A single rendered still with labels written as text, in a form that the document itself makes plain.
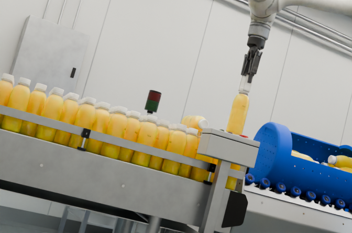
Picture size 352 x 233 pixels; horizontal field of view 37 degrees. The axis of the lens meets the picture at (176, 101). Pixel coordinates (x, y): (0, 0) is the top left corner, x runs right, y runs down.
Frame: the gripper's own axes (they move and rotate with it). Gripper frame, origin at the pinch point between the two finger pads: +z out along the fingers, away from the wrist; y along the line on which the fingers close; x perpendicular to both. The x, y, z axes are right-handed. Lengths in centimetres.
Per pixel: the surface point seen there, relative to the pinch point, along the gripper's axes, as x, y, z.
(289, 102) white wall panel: -217, 377, -72
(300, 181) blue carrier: -34.5, -2.2, 33.4
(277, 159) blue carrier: -20.2, -4.7, 27.2
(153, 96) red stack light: 27, 42, 11
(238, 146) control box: 6.9, -24.6, 28.0
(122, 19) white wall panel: 14, 340, -94
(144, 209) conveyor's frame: 32, -13, 59
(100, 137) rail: 55, -11, 38
